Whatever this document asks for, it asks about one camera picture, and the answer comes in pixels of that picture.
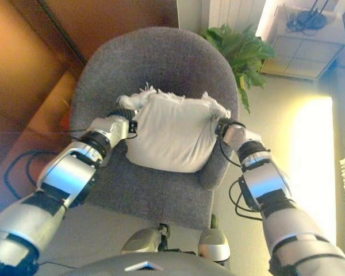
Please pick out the dark left robot hand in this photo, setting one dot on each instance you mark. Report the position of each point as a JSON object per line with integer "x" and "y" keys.
{"x": 126, "y": 113}

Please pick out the grey fabric armchair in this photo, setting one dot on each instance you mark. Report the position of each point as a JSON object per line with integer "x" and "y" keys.
{"x": 161, "y": 57}

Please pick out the dark right robot hand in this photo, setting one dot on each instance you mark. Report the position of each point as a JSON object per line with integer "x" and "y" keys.
{"x": 225, "y": 119}

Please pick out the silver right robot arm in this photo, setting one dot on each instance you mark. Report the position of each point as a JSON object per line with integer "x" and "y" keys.
{"x": 264, "y": 184}

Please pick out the white fringed cushion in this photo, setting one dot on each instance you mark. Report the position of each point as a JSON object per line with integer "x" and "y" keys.
{"x": 172, "y": 138}

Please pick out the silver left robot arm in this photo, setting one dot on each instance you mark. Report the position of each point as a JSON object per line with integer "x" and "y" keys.
{"x": 66, "y": 172}

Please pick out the green potted plant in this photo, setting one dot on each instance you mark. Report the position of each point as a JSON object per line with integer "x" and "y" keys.
{"x": 241, "y": 51}

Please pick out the glossy brown wardrobe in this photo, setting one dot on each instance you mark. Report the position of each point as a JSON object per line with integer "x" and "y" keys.
{"x": 17, "y": 72}

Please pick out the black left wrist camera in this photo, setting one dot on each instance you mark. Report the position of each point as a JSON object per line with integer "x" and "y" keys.
{"x": 133, "y": 126}

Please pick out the silver left robot leg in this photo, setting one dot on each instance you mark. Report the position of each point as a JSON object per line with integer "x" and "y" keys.
{"x": 141, "y": 241}

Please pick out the beige bedside cabinet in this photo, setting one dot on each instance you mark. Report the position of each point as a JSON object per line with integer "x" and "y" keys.
{"x": 302, "y": 54}

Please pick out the white ribbed radiator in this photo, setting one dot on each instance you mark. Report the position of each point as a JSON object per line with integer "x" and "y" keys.
{"x": 230, "y": 11}

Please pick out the grey robot torso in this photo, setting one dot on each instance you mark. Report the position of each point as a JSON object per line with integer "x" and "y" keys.
{"x": 103, "y": 267}

